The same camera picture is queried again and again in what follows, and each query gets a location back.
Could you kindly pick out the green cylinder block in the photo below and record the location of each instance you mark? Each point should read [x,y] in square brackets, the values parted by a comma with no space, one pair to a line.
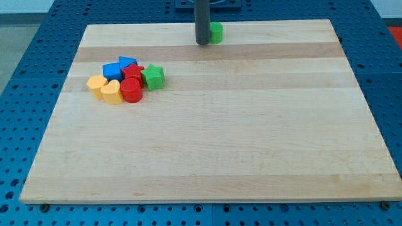
[216,32]

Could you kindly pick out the blue cube block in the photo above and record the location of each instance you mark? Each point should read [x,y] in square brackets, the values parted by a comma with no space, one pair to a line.
[112,71]

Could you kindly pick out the red cylinder block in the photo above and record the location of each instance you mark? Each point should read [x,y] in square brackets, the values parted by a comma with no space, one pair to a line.
[131,90]

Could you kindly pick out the blue triangle block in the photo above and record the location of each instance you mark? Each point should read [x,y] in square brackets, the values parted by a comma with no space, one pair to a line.
[125,61]

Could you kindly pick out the red star block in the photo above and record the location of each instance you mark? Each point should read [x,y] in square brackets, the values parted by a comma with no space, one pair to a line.
[134,71]

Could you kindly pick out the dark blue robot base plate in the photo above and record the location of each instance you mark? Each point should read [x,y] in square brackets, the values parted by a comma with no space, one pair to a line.
[188,5]

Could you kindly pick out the green star block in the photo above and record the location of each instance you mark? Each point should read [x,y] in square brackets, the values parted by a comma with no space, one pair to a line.
[153,77]

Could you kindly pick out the yellow pentagon block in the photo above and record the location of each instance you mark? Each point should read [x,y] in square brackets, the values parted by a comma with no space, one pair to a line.
[94,84]

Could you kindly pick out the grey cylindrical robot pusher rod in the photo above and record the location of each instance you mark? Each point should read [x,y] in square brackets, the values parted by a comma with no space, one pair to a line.
[202,21]

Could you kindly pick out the light wooden board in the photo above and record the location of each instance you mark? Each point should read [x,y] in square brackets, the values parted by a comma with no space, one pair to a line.
[274,113]

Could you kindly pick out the yellow heart block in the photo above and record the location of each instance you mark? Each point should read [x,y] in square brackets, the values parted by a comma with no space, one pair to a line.
[111,93]

